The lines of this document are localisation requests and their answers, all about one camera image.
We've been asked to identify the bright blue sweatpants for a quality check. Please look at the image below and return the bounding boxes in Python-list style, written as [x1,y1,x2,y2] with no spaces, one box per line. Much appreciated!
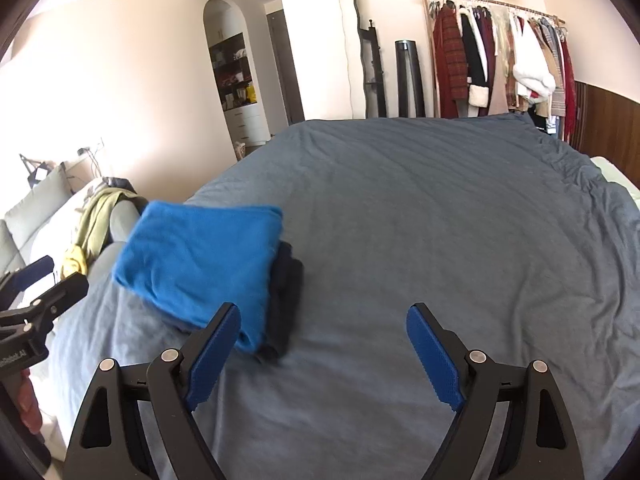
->
[112,200,283,353]

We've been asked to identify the person's left hand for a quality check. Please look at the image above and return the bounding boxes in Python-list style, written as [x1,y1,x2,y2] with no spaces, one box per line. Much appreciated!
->
[16,370,42,434]

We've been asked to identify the grey sofa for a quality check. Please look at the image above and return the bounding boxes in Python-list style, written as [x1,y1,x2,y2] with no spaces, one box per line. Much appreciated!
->
[1,165,149,280]

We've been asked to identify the yellow green garment on sofa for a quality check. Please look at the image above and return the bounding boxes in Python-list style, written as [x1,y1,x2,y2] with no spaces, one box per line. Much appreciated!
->
[61,188,146,278]

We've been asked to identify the grey bed cover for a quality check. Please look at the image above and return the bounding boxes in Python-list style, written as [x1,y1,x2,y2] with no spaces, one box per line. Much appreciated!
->
[34,112,640,480]

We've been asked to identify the folded dark navy garment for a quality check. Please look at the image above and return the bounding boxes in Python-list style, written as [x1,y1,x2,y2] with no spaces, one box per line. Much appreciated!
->
[256,242,304,363]

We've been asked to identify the cream pillow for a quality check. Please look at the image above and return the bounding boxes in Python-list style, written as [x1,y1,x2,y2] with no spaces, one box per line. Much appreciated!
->
[591,156,640,208]

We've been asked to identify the black tower fan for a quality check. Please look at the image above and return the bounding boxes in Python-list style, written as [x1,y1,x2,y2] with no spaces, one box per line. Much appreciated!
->
[395,39,426,117]

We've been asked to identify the hanging clothes on rack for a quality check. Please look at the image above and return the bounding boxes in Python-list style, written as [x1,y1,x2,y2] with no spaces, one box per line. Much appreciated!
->
[428,0,580,143]

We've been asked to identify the black ladder stand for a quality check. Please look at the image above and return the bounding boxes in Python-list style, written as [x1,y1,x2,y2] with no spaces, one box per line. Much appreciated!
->
[359,20,387,118]

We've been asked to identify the tall white wavy mirror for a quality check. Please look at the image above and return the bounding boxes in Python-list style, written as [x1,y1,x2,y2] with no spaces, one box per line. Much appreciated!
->
[338,0,367,119]

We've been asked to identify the wooden clothes rack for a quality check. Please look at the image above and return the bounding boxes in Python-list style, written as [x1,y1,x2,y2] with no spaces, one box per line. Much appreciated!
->
[410,0,569,118]

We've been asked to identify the arched wall shelf niche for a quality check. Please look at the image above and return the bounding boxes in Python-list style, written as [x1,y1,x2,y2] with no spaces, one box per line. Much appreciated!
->
[204,0,269,153]

